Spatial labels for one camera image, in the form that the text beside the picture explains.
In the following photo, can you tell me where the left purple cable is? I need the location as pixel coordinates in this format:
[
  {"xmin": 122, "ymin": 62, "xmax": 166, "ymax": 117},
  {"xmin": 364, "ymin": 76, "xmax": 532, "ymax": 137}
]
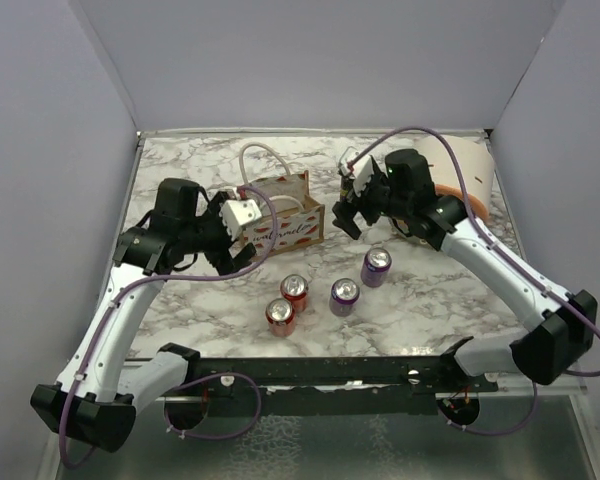
[{"xmin": 59, "ymin": 185, "xmax": 281, "ymax": 470}]

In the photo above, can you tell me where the watermelon canvas tote bag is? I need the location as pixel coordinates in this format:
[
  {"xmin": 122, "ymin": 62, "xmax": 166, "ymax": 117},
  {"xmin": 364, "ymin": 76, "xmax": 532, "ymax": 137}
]
[{"xmin": 238, "ymin": 142, "xmax": 325, "ymax": 255}]

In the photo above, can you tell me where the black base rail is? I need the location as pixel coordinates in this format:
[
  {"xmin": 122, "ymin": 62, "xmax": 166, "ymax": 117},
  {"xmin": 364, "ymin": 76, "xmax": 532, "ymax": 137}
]
[{"xmin": 160, "ymin": 343, "xmax": 497, "ymax": 418}]

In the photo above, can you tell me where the purple can near centre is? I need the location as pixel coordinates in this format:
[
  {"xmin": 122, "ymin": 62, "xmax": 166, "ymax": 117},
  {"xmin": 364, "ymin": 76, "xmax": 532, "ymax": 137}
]
[{"xmin": 329, "ymin": 278, "xmax": 360, "ymax": 317}]

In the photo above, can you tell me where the red cola can front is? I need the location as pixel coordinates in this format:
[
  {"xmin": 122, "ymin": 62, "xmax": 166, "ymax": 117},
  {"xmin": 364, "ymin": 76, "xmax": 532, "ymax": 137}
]
[{"xmin": 265, "ymin": 298, "xmax": 296, "ymax": 337}]

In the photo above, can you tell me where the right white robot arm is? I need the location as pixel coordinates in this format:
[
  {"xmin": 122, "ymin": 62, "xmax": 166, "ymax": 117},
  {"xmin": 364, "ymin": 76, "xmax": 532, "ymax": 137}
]
[{"xmin": 333, "ymin": 149, "xmax": 597, "ymax": 391}]

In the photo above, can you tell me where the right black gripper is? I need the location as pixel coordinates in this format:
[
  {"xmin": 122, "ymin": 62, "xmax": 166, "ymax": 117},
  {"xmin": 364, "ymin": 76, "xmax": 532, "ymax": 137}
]
[{"xmin": 332, "ymin": 164, "xmax": 410, "ymax": 239}]

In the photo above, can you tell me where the purple cable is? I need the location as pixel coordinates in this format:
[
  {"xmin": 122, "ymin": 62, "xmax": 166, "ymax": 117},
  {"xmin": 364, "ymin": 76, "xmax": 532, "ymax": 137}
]
[
  {"xmin": 347, "ymin": 126, "xmax": 600, "ymax": 435},
  {"xmin": 59, "ymin": 185, "xmax": 281, "ymax": 470}
]

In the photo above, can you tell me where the purple can near right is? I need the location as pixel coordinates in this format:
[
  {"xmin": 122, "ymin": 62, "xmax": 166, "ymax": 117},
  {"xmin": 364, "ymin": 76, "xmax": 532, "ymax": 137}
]
[{"xmin": 360, "ymin": 247, "xmax": 392, "ymax": 288}]

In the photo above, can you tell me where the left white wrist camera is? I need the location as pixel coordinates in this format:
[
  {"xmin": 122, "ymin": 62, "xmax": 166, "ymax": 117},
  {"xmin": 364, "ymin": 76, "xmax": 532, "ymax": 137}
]
[{"xmin": 220, "ymin": 199, "xmax": 262, "ymax": 241}]

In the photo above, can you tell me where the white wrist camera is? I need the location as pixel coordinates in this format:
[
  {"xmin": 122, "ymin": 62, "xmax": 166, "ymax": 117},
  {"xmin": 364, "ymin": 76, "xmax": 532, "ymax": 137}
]
[
  {"xmin": 220, "ymin": 199, "xmax": 262, "ymax": 241},
  {"xmin": 337, "ymin": 146, "xmax": 376, "ymax": 197}
]

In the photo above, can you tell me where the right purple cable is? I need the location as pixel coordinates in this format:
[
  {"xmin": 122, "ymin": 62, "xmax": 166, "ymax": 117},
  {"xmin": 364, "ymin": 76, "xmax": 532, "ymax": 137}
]
[{"xmin": 347, "ymin": 126, "xmax": 600, "ymax": 435}]

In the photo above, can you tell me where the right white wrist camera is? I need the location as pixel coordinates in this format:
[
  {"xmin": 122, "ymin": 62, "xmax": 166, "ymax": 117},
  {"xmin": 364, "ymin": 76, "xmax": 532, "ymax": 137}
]
[{"xmin": 337, "ymin": 146, "xmax": 376, "ymax": 197}]

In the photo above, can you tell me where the red cola can rear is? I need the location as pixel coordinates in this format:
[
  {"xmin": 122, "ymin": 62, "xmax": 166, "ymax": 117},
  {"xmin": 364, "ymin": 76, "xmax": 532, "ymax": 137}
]
[{"xmin": 280, "ymin": 274, "xmax": 309, "ymax": 314}]

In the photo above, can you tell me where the purple can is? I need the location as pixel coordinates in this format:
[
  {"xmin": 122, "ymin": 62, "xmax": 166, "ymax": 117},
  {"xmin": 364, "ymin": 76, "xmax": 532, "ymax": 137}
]
[
  {"xmin": 360, "ymin": 247, "xmax": 392, "ymax": 288},
  {"xmin": 329, "ymin": 278, "xmax": 360, "ymax": 317}
]

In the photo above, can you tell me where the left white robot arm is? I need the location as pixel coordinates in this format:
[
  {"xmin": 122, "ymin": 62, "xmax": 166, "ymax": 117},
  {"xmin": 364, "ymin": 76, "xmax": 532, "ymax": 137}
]
[{"xmin": 30, "ymin": 178, "xmax": 262, "ymax": 453}]

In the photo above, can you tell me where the black and yellow can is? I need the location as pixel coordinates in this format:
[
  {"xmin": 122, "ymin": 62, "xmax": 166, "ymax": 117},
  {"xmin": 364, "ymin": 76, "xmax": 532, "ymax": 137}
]
[{"xmin": 339, "ymin": 175, "xmax": 356, "ymax": 204}]

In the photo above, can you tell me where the red cola can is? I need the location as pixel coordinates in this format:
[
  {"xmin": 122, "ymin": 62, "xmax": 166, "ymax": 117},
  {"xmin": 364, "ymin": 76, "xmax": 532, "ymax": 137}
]
[
  {"xmin": 265, "ymin": 298, "xmax": 296, "ymax": 337},
  {"xmin": 280, "ymin": 274, "xmax": 309, "ymax": 314}
]

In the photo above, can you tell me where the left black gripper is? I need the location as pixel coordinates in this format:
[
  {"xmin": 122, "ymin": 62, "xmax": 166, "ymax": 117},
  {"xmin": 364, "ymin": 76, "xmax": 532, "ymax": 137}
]
[{"xmin": 181, "ymin": 192, "xmax": 256, "ymax": 277}]

